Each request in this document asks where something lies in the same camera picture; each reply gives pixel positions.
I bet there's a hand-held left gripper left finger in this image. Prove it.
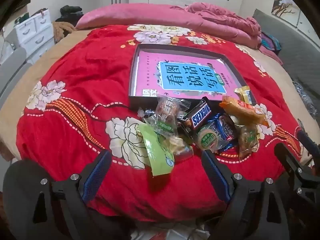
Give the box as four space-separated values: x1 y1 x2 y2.
27 150 113 240

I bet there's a small dark blue candy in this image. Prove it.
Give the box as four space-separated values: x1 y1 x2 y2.
138 107 157 119

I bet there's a clear packet with brown snack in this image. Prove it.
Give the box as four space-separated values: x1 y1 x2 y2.
144 94 192 137

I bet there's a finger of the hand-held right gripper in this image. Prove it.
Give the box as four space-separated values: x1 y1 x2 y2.
274 142 304 178
297 119 320 155

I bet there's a pink and blue book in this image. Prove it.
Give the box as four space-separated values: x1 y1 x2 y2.
131 50 240 99

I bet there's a white drawer chest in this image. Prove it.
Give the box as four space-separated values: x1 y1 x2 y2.
14 9 55 64

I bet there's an orange snack packet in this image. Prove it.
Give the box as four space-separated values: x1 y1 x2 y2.
219 95 270 128

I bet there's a brown fuzzy blanket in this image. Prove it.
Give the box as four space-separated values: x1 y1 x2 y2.
51 21 75 38

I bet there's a colourful folded cloth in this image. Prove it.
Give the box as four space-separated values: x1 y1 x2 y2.
261 32 282 52

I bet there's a grey quilted headboard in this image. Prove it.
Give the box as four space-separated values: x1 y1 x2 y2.
252 9 320 120

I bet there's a blue snack packet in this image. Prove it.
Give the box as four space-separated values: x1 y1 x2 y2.
212 114 238 152

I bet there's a green packet with yellow cake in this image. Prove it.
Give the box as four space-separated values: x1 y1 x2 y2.
138 124 194 178

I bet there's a gold snack packet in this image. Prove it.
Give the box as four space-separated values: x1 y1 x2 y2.
234 86 253 104

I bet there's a grey patterned cloth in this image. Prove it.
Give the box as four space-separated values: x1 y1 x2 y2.
292 80 318 117

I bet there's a shallow grey cardboard box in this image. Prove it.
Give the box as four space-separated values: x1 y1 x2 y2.
128 44 258 107

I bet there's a crumpled pink duvet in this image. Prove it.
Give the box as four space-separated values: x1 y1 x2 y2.
185 2 263 50

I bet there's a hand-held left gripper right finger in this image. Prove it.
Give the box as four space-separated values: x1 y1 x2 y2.
201 150 295 240

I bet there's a brown chocolate bar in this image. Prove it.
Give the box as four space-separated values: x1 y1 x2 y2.
177 97 213 132

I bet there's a floral wall painting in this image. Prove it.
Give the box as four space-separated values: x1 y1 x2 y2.
271 0 308 28

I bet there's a red floral blanket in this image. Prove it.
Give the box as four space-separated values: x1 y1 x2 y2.
15 24 310 223

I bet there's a clear packet with floss cake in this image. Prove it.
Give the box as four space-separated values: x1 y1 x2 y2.
235 124 260 162

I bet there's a dark clothes pile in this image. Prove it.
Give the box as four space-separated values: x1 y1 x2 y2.
55 5 83 23

